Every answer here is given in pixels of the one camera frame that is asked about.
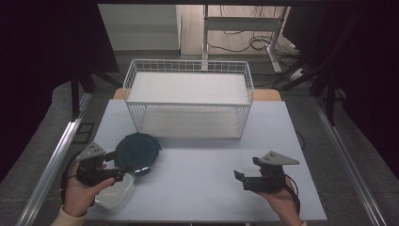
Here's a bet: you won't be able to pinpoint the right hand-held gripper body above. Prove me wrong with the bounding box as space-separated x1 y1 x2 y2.
242 151 301 193

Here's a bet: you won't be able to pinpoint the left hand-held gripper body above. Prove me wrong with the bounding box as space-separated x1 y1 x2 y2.
75 141 116 187

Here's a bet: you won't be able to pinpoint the white rectangular plastic container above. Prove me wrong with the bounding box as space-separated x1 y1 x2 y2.
93 172 136 214

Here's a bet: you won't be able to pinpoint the round container with dark lid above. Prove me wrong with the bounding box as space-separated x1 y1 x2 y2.
113 132 163 177

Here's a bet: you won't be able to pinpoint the white wire shelf rack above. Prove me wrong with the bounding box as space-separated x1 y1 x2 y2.
122 58 255 141

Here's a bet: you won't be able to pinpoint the person's right hand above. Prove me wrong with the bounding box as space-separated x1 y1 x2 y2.
253 176 302 226

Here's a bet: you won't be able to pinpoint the person's left hand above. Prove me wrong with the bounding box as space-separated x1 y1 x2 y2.
63 162 116 218

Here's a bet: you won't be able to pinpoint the black metal stand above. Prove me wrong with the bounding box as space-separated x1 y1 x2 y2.
272 8 347 127
70 61 124 122

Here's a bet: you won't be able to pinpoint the wooden table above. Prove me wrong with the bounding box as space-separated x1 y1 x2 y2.
112 88 282 103

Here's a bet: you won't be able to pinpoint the dark curtain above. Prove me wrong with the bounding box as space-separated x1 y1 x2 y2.
282 0 399 181
0 0 120 184

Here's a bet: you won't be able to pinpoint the white cabinet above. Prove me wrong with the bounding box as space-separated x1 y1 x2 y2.
98 4 183 52

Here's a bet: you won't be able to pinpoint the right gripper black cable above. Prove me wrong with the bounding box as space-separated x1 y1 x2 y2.
283 173 302 217

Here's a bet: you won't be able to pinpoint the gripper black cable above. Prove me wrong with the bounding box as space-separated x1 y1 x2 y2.
59 153 80 205
283 173 302 217

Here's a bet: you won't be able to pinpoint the aluminium rail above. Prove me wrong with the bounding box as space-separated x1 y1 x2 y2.
311 95 389 226
15 91 94 226

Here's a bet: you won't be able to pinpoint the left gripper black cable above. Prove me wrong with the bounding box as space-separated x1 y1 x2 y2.
59 153 80 205

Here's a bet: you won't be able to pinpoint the black floor cables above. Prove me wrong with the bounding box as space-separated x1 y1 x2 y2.
208 4 300 61

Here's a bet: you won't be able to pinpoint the white metal desk frame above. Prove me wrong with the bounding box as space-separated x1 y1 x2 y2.
201 4 292 74

